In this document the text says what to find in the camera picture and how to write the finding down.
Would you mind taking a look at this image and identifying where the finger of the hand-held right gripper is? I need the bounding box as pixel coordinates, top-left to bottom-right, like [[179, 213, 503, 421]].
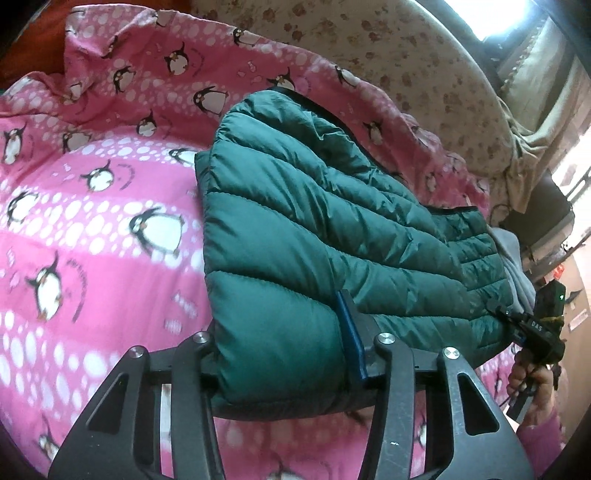
[[487, 298, 527, 346]]

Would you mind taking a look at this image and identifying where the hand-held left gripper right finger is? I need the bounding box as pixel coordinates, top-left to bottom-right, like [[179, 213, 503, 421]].
[[336, 290, 535, 480]]

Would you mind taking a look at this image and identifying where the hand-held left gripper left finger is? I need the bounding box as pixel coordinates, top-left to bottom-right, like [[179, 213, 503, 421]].
[[48, 332, 223, 480]]

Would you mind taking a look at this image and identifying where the green puffer jacket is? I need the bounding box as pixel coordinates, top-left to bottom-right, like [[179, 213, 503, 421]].
[[194, 90, 518, 423]]

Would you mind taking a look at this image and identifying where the person's right forearm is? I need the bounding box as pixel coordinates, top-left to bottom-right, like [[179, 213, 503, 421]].
[[515, 408, 568, 469]]

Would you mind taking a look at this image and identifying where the person's right hand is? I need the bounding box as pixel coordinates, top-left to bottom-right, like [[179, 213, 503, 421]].
[[508, 350, 556, 426]]

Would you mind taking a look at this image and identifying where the grey cloth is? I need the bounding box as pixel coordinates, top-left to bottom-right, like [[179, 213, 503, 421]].
[[488, 227, 540, 320]]

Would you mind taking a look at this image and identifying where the dark furniture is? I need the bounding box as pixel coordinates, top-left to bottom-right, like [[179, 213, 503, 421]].
[[519, 173, 580, 252]]

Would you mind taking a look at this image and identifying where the pink penguin print blanket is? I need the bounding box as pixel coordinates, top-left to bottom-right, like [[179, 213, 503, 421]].
[[0, 6, 522, 480]]

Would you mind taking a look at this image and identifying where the beige curtain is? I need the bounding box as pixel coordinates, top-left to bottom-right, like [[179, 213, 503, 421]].
[[496, 18, 591, 210]]

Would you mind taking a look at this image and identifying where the beige floral bed sheet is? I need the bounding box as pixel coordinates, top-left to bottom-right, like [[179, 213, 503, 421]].
[[189, 0, 517, 181]]

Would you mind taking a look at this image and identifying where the bright window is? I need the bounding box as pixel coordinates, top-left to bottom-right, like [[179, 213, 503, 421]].
[[441, 0, 552, 43]]

